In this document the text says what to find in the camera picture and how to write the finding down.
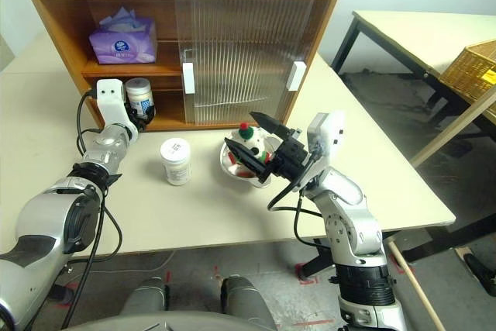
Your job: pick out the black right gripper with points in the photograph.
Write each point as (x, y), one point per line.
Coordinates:
(292, 156)

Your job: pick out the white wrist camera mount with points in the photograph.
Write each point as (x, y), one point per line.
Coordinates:
(329, 133)
(110, 102)

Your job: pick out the grey right robot leg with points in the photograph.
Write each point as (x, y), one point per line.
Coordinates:
(244, 300)

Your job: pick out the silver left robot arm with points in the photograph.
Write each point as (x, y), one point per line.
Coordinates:
(46, 211)

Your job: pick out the ribbed clear sliding door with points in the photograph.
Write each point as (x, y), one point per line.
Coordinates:
(271, 36)
(217, 56)

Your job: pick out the wooden stick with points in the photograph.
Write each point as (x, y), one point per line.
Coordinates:
(410, 280)

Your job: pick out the wicker basket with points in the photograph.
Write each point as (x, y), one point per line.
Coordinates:
(465, 71)

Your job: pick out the pale table with black legs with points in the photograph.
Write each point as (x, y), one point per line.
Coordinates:
(387, 28)

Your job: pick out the grey left robot leg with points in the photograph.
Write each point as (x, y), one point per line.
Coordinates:
(147, 296)

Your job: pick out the white plastic bottle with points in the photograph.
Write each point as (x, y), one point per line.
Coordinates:
(176, 168)

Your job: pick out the glass jar with white lid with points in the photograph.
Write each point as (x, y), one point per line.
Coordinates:
(138, 92)

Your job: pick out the grey robot leg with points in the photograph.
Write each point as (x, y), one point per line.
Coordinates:
(244, 300)
(147, 296)

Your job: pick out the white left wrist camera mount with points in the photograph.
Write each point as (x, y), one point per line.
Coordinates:
(110, 102)

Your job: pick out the black table leg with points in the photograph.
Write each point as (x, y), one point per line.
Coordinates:
(317, 261)

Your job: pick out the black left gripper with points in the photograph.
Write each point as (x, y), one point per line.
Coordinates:
(139, 119)

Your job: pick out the purple tissue box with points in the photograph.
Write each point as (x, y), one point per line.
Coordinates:
(124, 48)

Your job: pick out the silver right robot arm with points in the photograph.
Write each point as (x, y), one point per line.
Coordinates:
(348, 230)

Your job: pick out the black furniture foot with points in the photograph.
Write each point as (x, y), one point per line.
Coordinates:
(480, 273)

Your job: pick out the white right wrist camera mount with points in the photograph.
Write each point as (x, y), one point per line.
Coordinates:
(329, 133)

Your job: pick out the white plush dog green sweater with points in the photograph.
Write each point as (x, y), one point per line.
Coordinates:
(252, 141)

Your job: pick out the grey robot torso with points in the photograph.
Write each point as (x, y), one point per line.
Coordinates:
(155, 323)

